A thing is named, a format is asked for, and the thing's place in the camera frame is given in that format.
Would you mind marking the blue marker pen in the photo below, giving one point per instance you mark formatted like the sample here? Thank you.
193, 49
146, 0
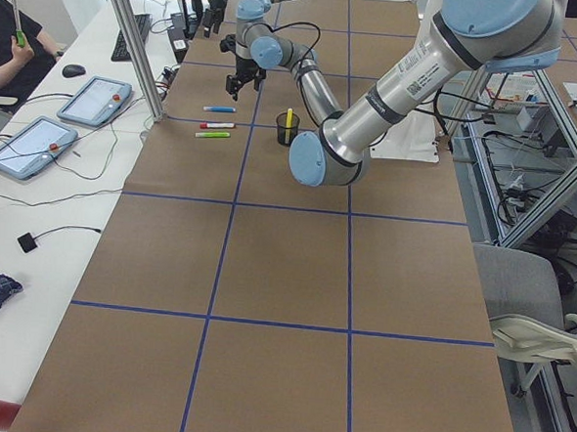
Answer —
219, 109

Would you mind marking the yellow marker pen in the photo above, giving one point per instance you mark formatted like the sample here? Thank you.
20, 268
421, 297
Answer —
289, 116

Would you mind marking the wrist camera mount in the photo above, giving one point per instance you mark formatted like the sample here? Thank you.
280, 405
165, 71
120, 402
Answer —
228, 44

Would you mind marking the black computer mouse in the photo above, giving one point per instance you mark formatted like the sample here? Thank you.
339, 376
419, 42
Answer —
73, 70

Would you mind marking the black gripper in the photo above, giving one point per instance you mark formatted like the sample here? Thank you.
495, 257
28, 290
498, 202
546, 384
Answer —
212, 2
244, 66

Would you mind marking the far teach pendant tablet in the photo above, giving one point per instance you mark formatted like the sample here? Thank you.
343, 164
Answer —
96, 103

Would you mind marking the black mesh pen cup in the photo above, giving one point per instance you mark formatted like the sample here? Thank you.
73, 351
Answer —
281, 122

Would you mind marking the seated person in black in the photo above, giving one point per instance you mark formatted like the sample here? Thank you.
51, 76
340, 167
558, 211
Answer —
23, 68

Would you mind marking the small black square device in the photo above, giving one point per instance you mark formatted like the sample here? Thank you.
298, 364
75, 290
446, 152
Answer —
27, 242

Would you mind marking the grey office chair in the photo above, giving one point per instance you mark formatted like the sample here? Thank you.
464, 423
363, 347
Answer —
525, 310

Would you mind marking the green marker pen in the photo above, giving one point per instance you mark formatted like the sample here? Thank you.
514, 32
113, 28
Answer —
213, 135

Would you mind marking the aluminium frame post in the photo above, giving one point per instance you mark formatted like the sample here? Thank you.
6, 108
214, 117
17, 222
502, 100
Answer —
123, 12

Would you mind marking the teach pendant tablet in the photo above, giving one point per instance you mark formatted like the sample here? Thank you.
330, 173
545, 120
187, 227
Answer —
36, 146
96, 103

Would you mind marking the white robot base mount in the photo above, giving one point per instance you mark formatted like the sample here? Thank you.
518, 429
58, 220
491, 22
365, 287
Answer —
415, 137

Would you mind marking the red marker pen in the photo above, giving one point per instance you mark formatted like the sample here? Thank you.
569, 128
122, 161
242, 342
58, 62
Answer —
217, 125

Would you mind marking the near teach pendant tablet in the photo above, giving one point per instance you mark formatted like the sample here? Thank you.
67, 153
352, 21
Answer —
36, 146

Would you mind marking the brown paper table cover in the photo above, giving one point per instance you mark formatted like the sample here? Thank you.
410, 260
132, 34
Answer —
225, 297

